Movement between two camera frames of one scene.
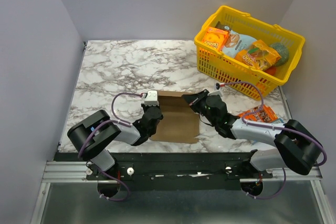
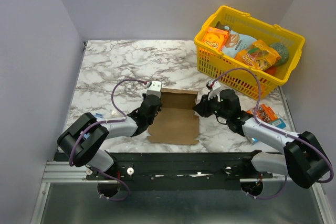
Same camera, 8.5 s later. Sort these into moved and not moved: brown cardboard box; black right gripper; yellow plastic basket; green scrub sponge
Moved: black right gripper
Not moved: brown cardboard box; yellow plastic basket; green scrub sponge
